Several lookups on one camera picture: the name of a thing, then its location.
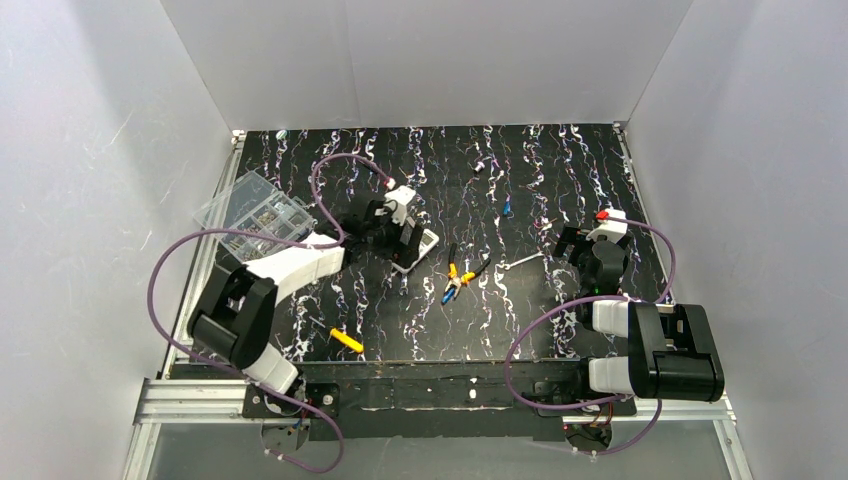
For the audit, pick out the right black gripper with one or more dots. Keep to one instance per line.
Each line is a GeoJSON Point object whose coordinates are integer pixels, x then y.
{"type": "Point", "coordinates": [577, 244]}

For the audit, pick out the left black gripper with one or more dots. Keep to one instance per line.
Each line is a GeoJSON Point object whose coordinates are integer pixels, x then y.
{"type": "Point", "coordinates": [406, 237]}

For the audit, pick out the white remote control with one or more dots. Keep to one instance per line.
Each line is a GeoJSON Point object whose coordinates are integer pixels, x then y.
{"type": "Point", "coordinates": [428, 242]}

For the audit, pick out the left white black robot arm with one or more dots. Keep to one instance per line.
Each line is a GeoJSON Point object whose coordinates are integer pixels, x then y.
{"type": "Point", "coordinates": [235, 312]}

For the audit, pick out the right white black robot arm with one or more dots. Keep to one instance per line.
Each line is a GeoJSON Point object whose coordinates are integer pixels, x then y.
{"type": "Point", "coordinates": [670, 353]}

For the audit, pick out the silver wrench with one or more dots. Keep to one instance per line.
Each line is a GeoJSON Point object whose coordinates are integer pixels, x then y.
{"type": "Point", "coordinates": [521, 261]}

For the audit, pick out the clear plastic screw organizer box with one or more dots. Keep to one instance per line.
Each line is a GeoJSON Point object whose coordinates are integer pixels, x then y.
{"type": "Point", "coordinates": [251, 206]}

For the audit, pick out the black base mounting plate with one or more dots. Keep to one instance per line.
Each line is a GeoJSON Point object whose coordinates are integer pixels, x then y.
{"type": "Point", "coordinates": [445, 399]}

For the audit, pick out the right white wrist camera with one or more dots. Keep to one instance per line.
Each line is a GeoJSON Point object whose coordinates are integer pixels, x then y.
{"type": "Point", "coordinates": [610, 226]}

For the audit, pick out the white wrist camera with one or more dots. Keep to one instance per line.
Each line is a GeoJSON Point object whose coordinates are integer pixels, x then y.
{"type": "Point", "coordinates": [396, 203]}
{"type": "Point", "coordinates": [610, 226]}

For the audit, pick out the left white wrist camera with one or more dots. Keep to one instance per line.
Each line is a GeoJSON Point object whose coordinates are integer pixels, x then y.
{"type": "Point", "coordinates": [396, 203]}

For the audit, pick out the orange handled pliers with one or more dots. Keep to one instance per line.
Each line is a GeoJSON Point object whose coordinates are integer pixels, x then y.
{"type": "Point", "coordinates": [456, 281]}

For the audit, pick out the aluminium frame rail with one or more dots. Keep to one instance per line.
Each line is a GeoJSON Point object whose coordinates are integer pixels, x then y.
{"type": "Point", "coordinates": [190, 394]}

